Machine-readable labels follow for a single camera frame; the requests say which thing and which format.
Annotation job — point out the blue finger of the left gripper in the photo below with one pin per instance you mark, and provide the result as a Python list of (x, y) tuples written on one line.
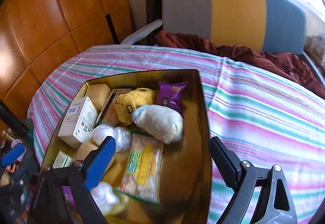
[(14, 154)]

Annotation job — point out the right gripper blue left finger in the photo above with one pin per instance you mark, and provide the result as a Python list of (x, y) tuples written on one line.
[(49, 204)]

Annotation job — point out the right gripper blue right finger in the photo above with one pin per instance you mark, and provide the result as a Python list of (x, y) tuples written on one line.
[(275, 203)]

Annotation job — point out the clear plastic bag ball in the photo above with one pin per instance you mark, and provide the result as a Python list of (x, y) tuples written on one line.
[(104, 197)]

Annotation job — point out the rice cracker snack bag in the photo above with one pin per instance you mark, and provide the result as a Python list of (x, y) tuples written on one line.
[(141, 178)]

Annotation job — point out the green biscuit packet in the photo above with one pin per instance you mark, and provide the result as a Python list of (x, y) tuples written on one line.
[(108, 114)]

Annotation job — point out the white plastic bag ball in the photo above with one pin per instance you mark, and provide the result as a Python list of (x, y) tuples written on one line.
[(122, 136)]

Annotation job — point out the yellow sock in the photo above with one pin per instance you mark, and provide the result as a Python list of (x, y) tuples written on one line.
[(126, 103)]

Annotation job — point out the cream sock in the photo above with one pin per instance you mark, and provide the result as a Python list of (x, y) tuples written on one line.
[(163, 123)]

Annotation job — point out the small purple snack packet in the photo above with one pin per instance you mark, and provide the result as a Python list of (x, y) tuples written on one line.
[(170, 95)]

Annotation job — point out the yellow sponge block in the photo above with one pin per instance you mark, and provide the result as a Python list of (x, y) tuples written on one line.
[(115, 170)]

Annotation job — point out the small white green box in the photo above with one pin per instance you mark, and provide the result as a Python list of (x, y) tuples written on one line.
[(62, 160)]

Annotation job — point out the white carton box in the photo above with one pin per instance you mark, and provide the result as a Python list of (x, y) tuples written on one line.
[(79, 122)]

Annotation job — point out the striped bed sheet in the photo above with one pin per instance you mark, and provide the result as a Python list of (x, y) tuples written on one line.
[(264, 118)]

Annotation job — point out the maroon gold tin box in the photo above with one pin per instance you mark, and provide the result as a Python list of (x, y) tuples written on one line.
[(185, 179)]

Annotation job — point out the maroon blanket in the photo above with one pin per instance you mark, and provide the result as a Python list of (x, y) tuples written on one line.
[(284, 64)]

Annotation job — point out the wooden wardrobe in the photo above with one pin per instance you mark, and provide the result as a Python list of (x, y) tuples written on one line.
[(37, 36)]

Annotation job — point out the tricolour fabric chair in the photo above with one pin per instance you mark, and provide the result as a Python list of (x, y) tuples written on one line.
[(263, 25)]

